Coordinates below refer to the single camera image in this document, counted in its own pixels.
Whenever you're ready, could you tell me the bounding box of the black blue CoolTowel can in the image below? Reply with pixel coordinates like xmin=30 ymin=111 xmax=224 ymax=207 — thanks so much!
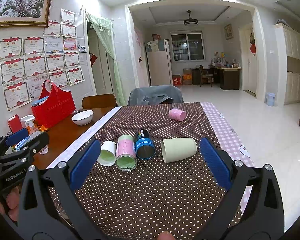
xmin=134 ymin=129 xmax=155 ymax=160

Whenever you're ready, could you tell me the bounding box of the white paper cup green inside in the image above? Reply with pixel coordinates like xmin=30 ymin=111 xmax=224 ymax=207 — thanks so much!
xmin=97 ymin=140 xmax=116 ymax=167

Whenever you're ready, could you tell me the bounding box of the pale green paper cup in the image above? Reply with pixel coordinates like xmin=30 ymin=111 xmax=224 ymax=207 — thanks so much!
xmin=161 ymin=138 xmax=197 ymax=164

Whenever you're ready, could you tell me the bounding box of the small pink cup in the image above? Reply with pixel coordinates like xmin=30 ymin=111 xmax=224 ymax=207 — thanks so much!
xmin=168 ymin=107 xmax=186 ymax=121

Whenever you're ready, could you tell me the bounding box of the left hand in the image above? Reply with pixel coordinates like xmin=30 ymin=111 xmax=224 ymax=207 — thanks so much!
xmin=0 ymin=186 xmax=20 ymax=222

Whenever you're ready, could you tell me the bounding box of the red envelope packet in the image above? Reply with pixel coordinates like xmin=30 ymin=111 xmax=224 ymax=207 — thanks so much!
xmin=7 ymin=114 xmax=23 ymax=133

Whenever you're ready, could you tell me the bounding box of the clear spray bottle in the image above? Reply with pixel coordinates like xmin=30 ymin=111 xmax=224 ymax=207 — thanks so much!
xmin=21 ymin=115 xmax=41 ymax=139

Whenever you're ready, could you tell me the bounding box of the brown polka dot tablecloth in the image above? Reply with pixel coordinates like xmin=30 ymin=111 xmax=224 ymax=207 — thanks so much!
xmin=75 ymin=102 xmax=225 ymax=239

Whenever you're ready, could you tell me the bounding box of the red felt bag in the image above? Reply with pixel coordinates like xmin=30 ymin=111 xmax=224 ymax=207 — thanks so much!
xmin=31 ymin=80 xmax=75 ymax=128

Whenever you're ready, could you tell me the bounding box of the white ceramic bowl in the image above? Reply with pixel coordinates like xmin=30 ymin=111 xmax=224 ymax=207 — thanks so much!
xmin=71 ymin=110 xmax=94 ymax=126

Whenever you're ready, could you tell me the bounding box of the pink green clear canister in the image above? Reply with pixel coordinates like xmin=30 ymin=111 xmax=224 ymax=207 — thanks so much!
xmin=115 ymin=134 xmax=138 ymax=171

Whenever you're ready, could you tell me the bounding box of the light blue trash bin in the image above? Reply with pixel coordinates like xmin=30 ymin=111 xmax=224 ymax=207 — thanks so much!
xmin=266 ymin=93 xmax=276 ymax=106

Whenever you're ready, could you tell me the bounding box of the wooden chair back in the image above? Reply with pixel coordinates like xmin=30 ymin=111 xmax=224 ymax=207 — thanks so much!
xmin=82 ymin=94 xmax=117 ymax=109

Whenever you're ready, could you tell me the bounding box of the dark wooden desk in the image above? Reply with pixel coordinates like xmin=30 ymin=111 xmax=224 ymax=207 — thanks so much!
xmin=191 ymin=66 xmax=241 ymax=90

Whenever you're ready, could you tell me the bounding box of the wooden desk chair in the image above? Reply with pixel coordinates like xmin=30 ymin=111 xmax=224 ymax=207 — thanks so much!
xmin=199 ymin=65 xmax=213 ymax=87

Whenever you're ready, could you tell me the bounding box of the grey cloth covered chair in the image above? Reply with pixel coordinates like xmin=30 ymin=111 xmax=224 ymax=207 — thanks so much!
xmin=127 ymin=85 xmax=184 ymax=106

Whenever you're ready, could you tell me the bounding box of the framed blossom painting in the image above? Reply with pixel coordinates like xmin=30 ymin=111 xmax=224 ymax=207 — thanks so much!
xmin=0 ymin=0 xmax=52 ymax=28

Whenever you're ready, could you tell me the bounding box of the red cardboard box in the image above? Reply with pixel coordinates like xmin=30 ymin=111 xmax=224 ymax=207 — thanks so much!
xmin=172 ymin=75 xmax=183 ymax=86

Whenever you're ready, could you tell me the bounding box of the green door curtain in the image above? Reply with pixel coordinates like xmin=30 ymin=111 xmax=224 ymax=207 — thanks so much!
xmin=85 ymin=10 xmax=127 ymax=106

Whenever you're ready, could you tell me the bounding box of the white refrigerator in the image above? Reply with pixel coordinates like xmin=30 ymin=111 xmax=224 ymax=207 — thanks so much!
xmin=145 ymin=39 xmax=173 ymax=86

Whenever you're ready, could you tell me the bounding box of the ceiling fan lamp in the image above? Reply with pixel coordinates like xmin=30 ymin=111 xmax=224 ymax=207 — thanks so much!
xmin=184 ymin=10 xmax=199 ymax=26

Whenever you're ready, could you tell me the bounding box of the white wall cabinet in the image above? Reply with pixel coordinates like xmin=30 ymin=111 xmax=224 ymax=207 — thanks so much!
xmin=274 ymin=23 xmax=300 ymax=106

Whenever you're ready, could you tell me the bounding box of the window with frame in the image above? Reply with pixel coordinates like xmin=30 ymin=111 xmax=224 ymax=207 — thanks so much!
xmin=171 ymin=33 xmax=205 ymax=61

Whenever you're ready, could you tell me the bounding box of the small framed wall picture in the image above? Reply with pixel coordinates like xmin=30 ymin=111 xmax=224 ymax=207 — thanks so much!
xmin=224 ymin=24 xmax=234 ymax=40

